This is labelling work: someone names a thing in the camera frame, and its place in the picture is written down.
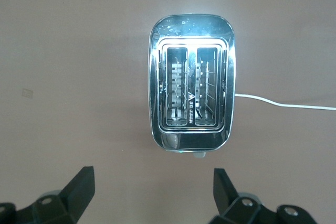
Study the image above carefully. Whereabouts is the chrome and cream toaster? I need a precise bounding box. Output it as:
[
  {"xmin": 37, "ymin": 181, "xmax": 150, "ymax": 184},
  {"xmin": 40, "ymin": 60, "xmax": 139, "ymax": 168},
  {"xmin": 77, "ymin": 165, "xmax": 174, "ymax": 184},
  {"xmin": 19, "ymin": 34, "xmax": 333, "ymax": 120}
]
[{"xmin": 148, "ymin": 13, "xmax": 236, "ymax": 159}]

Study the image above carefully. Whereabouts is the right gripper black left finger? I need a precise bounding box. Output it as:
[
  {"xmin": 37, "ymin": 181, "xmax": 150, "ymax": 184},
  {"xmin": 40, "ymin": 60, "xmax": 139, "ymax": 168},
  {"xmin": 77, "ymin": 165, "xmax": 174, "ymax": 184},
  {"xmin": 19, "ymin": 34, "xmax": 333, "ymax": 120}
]
[{"xmin": 0, "ymin": 166, "xmax": 95, "ymax": 224}]

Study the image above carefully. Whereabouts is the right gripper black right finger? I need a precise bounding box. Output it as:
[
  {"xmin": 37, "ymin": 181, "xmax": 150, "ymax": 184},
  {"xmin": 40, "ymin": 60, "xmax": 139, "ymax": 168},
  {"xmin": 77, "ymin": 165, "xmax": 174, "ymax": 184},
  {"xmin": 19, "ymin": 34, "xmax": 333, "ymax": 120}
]
[{"xmin": 209, "ymin": 168, "xmax": 316, "ymax": 224}]

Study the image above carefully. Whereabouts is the white toaster power cord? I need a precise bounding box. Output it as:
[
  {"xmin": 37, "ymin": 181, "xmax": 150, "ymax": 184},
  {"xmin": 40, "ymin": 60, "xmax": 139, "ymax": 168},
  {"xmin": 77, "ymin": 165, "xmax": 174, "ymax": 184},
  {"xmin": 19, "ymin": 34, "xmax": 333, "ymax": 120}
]
[{"xmin": 234, "ymin": 93, "xmax": 336, "ymax": 111}]

